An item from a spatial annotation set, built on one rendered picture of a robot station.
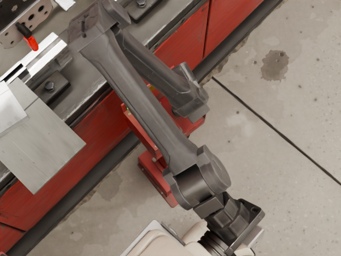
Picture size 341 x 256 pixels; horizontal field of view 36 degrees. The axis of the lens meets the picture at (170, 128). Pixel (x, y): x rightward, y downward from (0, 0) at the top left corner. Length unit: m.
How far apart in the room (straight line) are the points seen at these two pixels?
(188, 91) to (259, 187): 1.16
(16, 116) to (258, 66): 1.40
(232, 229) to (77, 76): 0.71
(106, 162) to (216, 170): 1.33
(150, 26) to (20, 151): 0.54
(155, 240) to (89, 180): 1.37
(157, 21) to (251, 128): 0.96
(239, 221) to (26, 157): 0.58
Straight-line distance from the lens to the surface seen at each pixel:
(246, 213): 1.10
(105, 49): 0.98
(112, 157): 2.33
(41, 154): 1.38
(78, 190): 2.32
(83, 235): 2.34
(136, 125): 1.59
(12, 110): 1.43
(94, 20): 1.00
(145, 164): 2.24
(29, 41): 1.26
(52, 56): 1.49
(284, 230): 2.36
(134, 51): 1.12
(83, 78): 1.56
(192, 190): 1.05
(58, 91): 1.52
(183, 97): 1.28
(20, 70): 1.47
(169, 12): 1.63
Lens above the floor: 2.30
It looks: 73 degrees down
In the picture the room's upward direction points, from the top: 2 degrees counter-clockwise
